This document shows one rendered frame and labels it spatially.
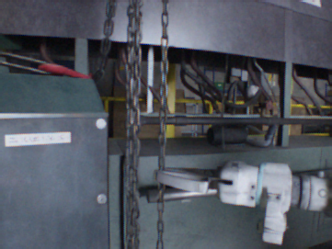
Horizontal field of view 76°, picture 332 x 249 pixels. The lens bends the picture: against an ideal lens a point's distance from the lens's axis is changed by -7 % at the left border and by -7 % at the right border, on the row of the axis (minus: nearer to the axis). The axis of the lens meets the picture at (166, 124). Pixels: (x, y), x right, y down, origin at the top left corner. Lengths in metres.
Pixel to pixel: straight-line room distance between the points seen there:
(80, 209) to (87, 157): 0.09
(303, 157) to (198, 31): 0.83
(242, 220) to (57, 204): 0.92
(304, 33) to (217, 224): 1.07
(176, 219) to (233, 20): 0.91
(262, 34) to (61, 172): 1.07
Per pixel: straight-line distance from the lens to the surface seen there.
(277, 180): 0.40
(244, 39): 1.15
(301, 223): 1.49
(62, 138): 0.40
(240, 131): 1.20
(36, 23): 0.96
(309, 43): 1.45
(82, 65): 0.91
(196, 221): 1.06
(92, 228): 0.46
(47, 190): 0.41
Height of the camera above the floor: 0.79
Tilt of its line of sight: 4 degrees down
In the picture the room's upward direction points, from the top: 1 degrees clockwise
